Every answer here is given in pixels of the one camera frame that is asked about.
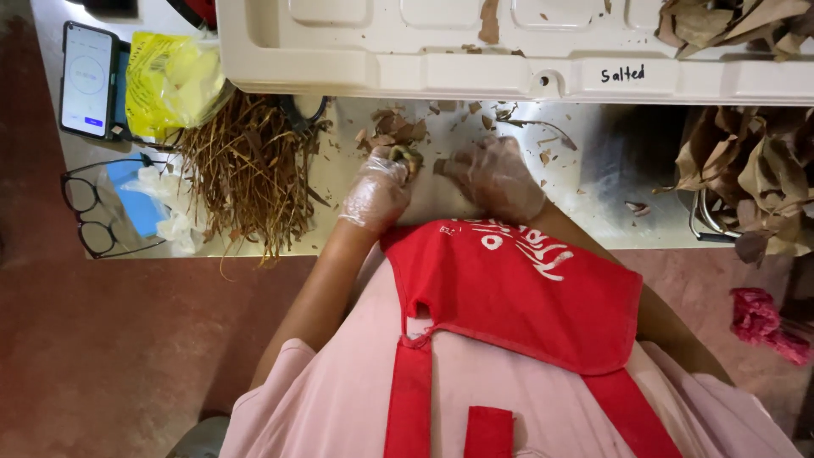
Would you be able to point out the person's right hand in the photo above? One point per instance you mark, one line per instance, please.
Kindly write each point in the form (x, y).
(499, 181)

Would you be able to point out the person's left hand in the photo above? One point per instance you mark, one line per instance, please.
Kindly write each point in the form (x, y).
(376, 194)

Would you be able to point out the person's left fingers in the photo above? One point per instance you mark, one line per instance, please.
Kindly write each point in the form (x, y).
(389, 159)

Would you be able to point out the person's right fingers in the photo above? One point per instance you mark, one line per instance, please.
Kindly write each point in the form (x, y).
(467, 166)

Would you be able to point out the dried brown leaf piece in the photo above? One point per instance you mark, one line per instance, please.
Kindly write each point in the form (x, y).
(408, 160)

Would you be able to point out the scattered dried leaf fragments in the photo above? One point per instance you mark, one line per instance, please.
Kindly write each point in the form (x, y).
(445, 127)

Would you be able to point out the large white plastic tray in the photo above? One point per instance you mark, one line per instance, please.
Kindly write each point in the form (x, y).
(509, 48)

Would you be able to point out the pile of dried leaf stems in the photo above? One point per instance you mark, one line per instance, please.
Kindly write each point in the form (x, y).
(251, 172)

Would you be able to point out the red apron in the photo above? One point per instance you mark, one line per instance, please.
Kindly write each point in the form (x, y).
(509, 318)

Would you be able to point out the crumpled clear plastic gloves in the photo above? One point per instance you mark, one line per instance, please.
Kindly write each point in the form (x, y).
(166, 207)

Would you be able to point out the pink shirt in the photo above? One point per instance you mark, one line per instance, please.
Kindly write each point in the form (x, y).
(483, 394)

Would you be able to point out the yellow plastic bag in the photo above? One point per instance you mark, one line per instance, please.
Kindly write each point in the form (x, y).
(170, 82)

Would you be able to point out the blue box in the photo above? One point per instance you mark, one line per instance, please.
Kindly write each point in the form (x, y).
(137, 194)

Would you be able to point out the metal basket of dried leaves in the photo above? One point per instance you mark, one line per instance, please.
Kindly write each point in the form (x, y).
(750, 178)

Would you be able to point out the black-framed eyeglasses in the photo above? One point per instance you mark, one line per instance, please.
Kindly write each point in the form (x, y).
(95, 207)

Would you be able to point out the heap of dried brown leaves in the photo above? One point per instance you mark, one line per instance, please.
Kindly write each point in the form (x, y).
(731, 25)

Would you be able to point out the black smartphone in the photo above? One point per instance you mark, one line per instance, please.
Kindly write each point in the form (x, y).
(88, 79)

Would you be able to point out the red cloth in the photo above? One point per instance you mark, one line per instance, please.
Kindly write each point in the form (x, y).
(763, 324)

